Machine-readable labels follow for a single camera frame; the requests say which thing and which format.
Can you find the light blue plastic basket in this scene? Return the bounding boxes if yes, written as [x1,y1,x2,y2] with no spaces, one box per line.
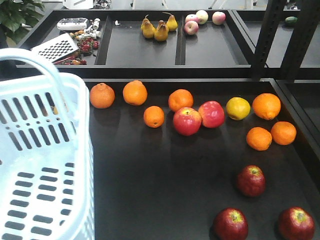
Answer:
[0,48,95,240]

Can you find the orange behind red apples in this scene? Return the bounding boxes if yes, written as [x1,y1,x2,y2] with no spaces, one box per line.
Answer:
[168,89,194,112]

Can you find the small orange centre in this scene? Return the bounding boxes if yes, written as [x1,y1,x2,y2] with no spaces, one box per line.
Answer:
[143,105,165,128]

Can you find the small orange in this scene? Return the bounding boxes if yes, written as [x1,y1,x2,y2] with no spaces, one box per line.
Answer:
[246,127,272,151]
[270,121,297,146]
[143,105,165,128]

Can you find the bright red apple left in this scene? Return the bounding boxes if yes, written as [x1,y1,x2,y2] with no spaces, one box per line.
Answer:
[173,107,202,136]

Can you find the bright red apple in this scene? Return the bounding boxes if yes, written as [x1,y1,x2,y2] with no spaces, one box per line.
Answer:
[198,100,225,129]
[173,107,202,136]

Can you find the orange back middle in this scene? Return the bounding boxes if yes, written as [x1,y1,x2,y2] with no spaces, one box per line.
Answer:
[122,80,148,106]

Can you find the black wooden display stand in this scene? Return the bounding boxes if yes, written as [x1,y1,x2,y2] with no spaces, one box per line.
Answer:
[19,10,320,240]

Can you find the bright red apple right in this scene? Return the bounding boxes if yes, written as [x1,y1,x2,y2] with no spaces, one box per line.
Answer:
[198,100,225,129]

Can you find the orange back left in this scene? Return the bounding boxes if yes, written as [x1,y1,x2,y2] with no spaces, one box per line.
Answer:
[89,82,115,109]

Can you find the yellow round citrus fruit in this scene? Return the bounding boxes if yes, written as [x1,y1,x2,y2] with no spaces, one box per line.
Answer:
[225,97,251,121]

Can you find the brown pear middle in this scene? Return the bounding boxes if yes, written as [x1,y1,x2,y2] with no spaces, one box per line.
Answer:
[154,20,169,42]

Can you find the brown pear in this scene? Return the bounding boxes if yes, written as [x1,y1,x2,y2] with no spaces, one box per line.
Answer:
[154,20,169,42]
[140,14,156,39]
[163,12,178,32]

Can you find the brown pear left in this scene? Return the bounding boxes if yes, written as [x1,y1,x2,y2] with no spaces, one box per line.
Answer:
[140,14,156,39]

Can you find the brown pear right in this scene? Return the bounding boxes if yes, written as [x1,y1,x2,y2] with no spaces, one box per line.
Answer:
[163,12,178,32]

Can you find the pink apple front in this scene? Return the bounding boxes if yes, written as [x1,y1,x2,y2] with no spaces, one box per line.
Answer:
[184,20,199,36]

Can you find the pink apple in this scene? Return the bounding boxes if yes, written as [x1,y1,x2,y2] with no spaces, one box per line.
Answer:
[184,20,199,36]
[212,11,226,26]

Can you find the small orange front left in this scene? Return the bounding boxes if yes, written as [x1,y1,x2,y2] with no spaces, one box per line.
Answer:
[246,127,272,151]

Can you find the large orange with nub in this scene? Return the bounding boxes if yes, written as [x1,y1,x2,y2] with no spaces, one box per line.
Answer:
[252,93,281,121]

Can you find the dark red apple middle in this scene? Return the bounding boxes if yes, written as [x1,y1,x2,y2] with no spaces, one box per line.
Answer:
[236,165,266,197]

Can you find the dark red apple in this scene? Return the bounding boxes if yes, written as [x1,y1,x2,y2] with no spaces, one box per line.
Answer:
[277,206,316,240]
[236,165,266,197]
[213,207,249,240]

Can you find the pale apple back middle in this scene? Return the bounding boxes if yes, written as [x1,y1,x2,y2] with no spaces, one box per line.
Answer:
[195,10,209,25]

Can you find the pink apple right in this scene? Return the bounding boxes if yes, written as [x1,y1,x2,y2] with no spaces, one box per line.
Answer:
[212,11,226,26]

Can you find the small orange front right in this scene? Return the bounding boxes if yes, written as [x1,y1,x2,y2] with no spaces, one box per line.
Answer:
[270,121,297,146]

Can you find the dark red apple left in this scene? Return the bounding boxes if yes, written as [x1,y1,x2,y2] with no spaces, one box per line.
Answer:
[213,207,249,240]

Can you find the white perforated grater tray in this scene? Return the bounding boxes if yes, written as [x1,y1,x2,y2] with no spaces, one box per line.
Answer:
[31,33,79,63]

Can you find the white electronic scale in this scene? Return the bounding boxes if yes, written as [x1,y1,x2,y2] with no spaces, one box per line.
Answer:
[56,17,89,31]

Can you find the dark red apple front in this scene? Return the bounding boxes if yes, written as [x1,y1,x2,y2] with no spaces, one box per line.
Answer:
[277,206,316,240]

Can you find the green potted plant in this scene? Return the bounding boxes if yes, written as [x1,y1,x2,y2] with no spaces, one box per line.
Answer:
[0,0,45,44]

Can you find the black upright shelf post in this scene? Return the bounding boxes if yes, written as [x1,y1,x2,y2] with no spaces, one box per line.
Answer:
[237,0,320,80]

